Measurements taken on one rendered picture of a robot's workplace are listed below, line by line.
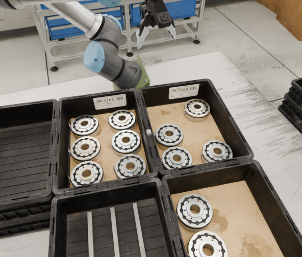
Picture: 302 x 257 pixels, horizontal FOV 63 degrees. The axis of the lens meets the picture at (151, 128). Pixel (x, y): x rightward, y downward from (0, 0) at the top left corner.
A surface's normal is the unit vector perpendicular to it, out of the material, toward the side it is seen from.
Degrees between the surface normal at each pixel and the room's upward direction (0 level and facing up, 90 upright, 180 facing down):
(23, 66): 0
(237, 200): 0
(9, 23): 90
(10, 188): 0
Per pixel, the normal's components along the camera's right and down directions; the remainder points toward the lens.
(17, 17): 0.33, 0.71
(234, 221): 0.00, -0.65
